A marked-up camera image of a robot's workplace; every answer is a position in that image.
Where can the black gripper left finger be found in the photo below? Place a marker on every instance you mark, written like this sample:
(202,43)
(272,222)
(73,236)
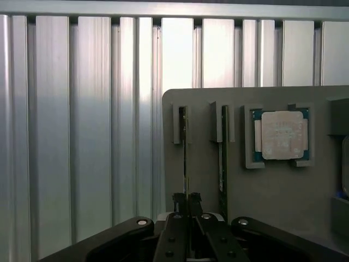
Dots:
(174,237)

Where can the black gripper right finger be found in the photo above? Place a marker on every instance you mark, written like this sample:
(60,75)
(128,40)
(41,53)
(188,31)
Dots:
(207,240)

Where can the grey parts rack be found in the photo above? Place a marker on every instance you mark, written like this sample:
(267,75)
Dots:
(272,191)

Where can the CPU with silver lid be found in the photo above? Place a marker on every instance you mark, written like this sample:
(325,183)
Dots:
(282,135)

